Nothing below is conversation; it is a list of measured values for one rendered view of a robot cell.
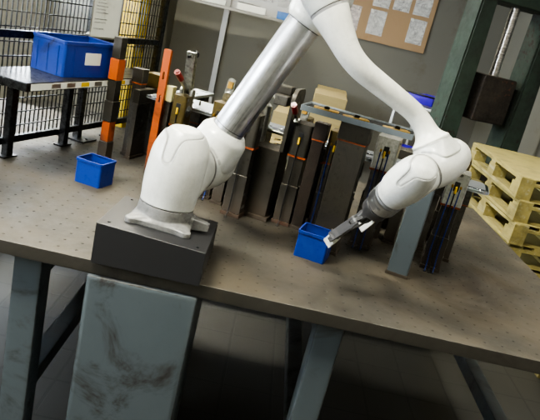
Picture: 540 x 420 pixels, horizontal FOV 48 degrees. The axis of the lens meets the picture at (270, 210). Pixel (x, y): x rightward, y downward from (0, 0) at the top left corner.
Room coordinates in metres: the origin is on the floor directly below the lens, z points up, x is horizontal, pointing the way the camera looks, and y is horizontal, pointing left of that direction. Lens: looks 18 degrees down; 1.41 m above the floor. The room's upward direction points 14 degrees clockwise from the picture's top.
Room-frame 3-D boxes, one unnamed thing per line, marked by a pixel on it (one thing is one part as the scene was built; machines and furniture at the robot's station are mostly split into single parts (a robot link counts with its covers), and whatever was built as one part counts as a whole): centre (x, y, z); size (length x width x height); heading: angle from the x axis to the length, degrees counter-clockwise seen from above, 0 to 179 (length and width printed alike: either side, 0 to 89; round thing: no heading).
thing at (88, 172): (2.08, 0.65, 0.75); 0.11 x 0.10 x 0.09; 76
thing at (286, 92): (2.18, 0.08, 0.95); 0.18 x 0.13 x 0.49; 76
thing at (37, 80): (2.37, 0.85, 1.02); 0.90 x 0.22 x 0.03; 166
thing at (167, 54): (2.34, 0.52, 0.95); 0.03 x 0.01 x 0.50; 76
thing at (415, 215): (1.91, -0.47, 0.92); 0.08 x 0.08 x 0.44; 76
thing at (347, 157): (1.97, -0.21, 0.92); 0.10 x 0.08 x 0.45; 76
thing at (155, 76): (2.66, 0.62, 0.88); 0.08 x 0.08 x 0.36; 76
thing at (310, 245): (1.87, -0.17, 0.75); 0.11 x 0.10 x 0.09; 76
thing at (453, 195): (2.03, -0.60, 0.88); 0.12 x 0.07 x 0.36; 166
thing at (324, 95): (7.16, -0.18, 0.37); 1.19 x 0.85 x 0.73; 2
